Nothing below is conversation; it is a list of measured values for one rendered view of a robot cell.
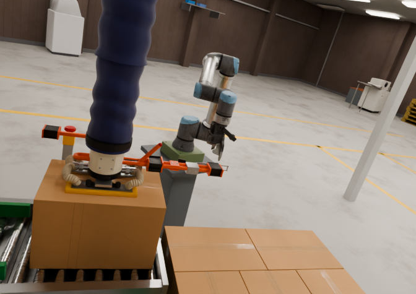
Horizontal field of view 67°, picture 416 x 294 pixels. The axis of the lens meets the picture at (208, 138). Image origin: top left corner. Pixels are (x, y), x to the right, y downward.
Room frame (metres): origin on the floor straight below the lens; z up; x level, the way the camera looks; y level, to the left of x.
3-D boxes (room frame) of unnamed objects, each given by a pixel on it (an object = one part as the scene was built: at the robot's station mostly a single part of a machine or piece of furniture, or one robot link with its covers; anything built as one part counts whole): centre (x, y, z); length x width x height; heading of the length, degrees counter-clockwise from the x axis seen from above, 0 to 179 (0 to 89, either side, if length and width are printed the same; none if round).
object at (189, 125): (2.46, 0.17, 1.02); 0.17 x 0.15 x 0.18; 93
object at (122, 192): (1.36, 0.45, 0.97); 0.34 x 0.10 x 0.05; 111
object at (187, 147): (2.46, 0.18, 0.88); 0.19 x 0.19 x 0.10
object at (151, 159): (1.54, 0.25, 1.08); 0.10 x 0.08 x 0.06; 21
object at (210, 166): (1.65, -0.08, 1.08); 0.08 x 0.07 x 0.05; 111
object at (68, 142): (1.80, 0.85, 0.50); 0.07 x 0.07 x 1.00; 21
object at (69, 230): (1.44, 0.46, 0.75); 0.60 x 0.40 x 0.40; 109
